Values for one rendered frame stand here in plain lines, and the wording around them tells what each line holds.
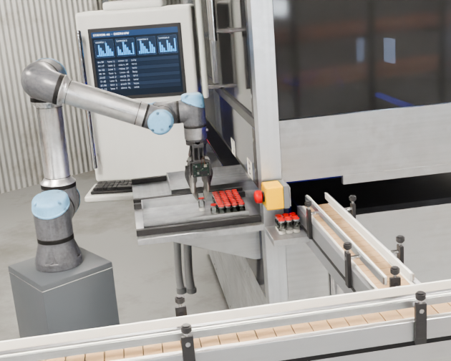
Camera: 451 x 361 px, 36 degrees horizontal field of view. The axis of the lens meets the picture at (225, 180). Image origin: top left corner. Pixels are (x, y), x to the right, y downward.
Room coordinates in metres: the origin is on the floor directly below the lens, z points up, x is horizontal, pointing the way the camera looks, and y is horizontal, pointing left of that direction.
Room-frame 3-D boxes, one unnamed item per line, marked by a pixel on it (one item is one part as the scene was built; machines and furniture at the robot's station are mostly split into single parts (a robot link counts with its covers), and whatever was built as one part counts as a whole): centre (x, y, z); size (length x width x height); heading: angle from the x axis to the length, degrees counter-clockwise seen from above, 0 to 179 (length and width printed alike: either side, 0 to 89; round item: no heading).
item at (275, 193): (2.03, -0.15, 1.00); 0.08 x 0.07 x 0.07; 98
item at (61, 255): (2.13, 0.56, 0.84); 0.15 x 0.15 x 0.10
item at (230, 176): (2.60, 0.05, 0.90); 0.34 x 0.26 x 0.04; 98
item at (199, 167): (2.26, 0.09, 1.07); 0.09 x 0.08 x 0.12; 7
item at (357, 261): (1.76, -0.33, 0.92); 0.69 x 0.15 x 0.16; 8
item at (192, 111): (2.27, 0.09, 1.23); 0.09 x 0.08 x 0.11; 91
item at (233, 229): (2.42, 0.10, 0.87); 0.70 x 0.48 x 0.02; 8
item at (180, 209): (2.25, 0.12, 0.90); 0.34 x 0.26 x 0.04; 97
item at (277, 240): (2.02, -0.19, 0.87); 0.14 x 0.13 x 0.02; 98
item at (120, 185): (2.91, 0.37, 0.82); 0.40 x 0.14 x 0.02; 87
